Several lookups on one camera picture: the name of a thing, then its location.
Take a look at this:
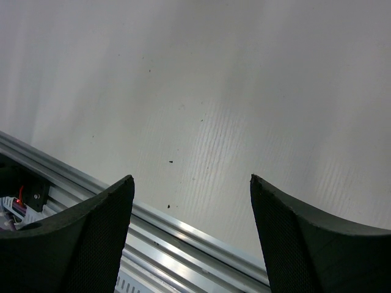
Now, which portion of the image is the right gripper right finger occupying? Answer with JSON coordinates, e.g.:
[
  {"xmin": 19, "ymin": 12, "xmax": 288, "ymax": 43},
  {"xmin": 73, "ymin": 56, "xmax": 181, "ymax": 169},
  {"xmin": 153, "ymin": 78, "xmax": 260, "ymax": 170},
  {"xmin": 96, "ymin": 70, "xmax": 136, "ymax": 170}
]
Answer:
[{"xmin": 250, "ymin": 175, "xmax": 390, "ymax": 292}]

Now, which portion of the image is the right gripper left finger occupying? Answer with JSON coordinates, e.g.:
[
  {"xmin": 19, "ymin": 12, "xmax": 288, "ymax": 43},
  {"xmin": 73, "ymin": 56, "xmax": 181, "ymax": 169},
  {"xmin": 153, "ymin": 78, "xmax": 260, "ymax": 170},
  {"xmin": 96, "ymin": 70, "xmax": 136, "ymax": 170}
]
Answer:
[{"xmin": 1, "ymin": 175, "xmax": 134, "ymax": 292}]

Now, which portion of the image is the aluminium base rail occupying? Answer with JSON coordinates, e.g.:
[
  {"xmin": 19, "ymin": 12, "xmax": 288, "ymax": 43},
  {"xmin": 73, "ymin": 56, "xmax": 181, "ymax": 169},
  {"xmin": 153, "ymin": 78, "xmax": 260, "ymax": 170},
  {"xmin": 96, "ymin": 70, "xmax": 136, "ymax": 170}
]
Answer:
[{"xmin": 1, "ymin": 134, "xmax": 270, "ymax": 292}]

